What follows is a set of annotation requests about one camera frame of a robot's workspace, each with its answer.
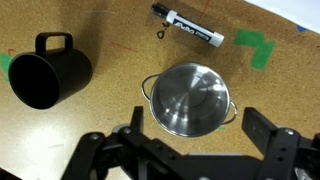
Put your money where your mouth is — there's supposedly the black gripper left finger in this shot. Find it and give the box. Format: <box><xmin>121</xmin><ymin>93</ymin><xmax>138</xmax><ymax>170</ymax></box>
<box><xmin>129</xmin><ymin>106</ymin><xmax>150</xmax><ymax>144</ymax></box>

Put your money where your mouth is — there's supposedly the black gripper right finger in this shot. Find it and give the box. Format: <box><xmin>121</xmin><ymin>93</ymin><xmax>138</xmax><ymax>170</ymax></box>
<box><xmin>242</xmin><ymin>107</ymin><xmax>290</xmax><ymax>167</ymax></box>

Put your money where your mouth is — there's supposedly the small silver pot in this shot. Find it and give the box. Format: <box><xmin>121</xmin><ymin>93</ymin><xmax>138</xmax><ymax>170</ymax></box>
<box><xmin>141</xmin><ymin>63</ymin><xmax>238</xmax><ymax>138</ymax></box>

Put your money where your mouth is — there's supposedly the black cup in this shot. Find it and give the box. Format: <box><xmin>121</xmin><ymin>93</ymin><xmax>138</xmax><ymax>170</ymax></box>
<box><xmin>8</xmin><ymin>32</ymin><xmax>93</xmax><ymax>110</ymax></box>

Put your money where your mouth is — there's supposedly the black white marker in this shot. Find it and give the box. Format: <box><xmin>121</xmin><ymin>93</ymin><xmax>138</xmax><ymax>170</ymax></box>
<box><xmin>151</xmin><ymin>3</ymin><xmax>224</xmax><ymax>47</ymax></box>

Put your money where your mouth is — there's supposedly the green tape mark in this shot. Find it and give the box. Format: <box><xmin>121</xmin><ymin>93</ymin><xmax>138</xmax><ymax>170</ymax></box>
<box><xmin>234</xmin><ymin>29</ymin><xmax>275</xmax><ymax>70</ymax></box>

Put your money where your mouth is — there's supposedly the white cloth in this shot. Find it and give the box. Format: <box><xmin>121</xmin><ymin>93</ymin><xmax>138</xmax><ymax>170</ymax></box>
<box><xmin>245</xmin><ymin>0</ymin><xmax>320</xmax><ymax>34</ymax></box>

